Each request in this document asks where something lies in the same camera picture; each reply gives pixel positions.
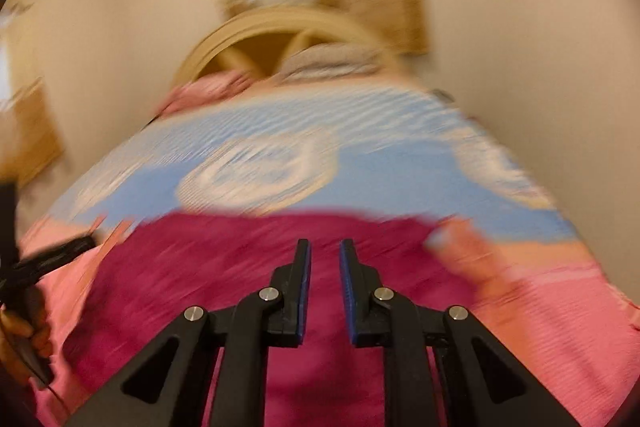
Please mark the pink floral folded blanket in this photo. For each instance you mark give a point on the pink floral folded blanket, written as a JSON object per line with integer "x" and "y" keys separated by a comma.
{"x": 210, "y": 92}

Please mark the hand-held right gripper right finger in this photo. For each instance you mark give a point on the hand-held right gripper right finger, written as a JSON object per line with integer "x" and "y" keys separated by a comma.
{"x": 348, "y": 297}

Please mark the striped pillow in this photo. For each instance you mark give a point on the striped pillow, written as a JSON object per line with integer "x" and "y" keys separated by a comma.
{"x": 330, "y": 59}

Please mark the cream wooden bed headboard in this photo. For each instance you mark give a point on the cream wooden bed headboard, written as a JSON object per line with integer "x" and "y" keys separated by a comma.
{"x": 260, "y": 37}

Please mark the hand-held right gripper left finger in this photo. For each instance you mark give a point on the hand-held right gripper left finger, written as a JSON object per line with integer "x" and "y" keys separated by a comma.
{"x": 302, "y": 297}

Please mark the bed with pink blue sheet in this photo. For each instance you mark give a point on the bed with pink blue sheet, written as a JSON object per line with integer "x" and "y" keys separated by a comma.
{"x": 400, "y": 167}

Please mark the person's left hand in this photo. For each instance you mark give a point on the person's left hand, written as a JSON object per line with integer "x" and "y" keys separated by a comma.
{"x": 22, "y": 342}

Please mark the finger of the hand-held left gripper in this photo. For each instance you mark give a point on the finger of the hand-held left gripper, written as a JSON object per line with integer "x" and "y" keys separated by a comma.
{"x": 60, "y": 253}

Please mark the magenta quilted down jacket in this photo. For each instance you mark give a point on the magenta quilted down jacket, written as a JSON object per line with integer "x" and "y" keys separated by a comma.
{"x": 210, "y": 287}

